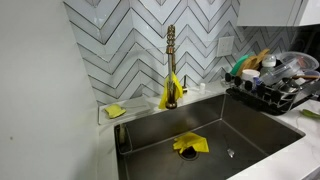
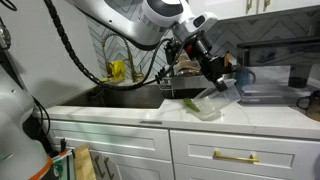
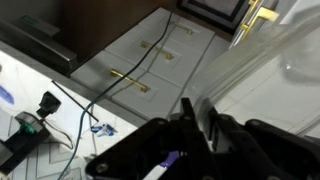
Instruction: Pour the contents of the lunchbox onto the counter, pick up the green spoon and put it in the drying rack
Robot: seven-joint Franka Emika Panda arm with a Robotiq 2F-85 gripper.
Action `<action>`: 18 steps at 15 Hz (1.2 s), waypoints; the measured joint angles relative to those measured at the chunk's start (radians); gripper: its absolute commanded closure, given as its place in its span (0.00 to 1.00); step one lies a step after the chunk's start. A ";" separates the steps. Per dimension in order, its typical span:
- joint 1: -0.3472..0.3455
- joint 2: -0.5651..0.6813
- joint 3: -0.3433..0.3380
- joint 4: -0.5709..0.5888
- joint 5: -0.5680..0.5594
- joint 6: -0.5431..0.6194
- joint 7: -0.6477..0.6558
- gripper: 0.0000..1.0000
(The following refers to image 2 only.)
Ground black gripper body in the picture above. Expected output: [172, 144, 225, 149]
[184, 30, 235, 84]

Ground clear plastic lunchbox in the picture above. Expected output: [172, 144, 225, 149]
[191, 78, 242, 122]

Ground green spoon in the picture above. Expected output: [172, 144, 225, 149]
[182, 97, 202, 113]

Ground steel dish rack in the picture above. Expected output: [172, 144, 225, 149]
[154, 68, 214, 91]

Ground dark counter edge label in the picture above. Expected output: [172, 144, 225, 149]
[139, 120, 163, 126]

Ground blue pitcher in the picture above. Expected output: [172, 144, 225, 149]
[234, 66, 257, 95]

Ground wooden plate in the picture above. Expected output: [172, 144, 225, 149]
[176, 54, 203, 73]

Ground black countertop appliance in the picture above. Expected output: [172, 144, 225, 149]
[236, 36, 320, 89]

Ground gold spring kitchen faucet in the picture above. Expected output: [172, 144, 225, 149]
[100, 32, 145, 83]

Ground dark glass mug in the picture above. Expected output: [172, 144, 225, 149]
[296, 90, 320, 122]

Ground stainless steel sink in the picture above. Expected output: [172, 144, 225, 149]
[61, 84, 208, 110]

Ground white upper cabinet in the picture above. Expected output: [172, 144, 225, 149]
[188, 0, 320, 26]

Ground wooden cutting board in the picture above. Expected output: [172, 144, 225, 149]
[72, 144, 98, 180]

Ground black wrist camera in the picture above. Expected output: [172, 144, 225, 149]
[164, 37, 183, 66]

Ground gold drawer handle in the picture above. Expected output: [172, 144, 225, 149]
[213, 150, 260, 164]

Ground white drawer with gold handle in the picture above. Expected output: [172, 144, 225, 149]
[169, 129, 320, 180]

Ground bronze cabinet door handle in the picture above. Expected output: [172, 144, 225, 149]
[103, 156, 115, 180]
[94, 154, 106, 179]

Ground black corrugated cable conduit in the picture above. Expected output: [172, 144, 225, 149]
[43, 0, 188, 92]

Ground teal stand frame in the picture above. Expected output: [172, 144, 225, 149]
[51, 149, 76, 180]

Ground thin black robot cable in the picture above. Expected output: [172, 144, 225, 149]
[32, 96, 52, 138]

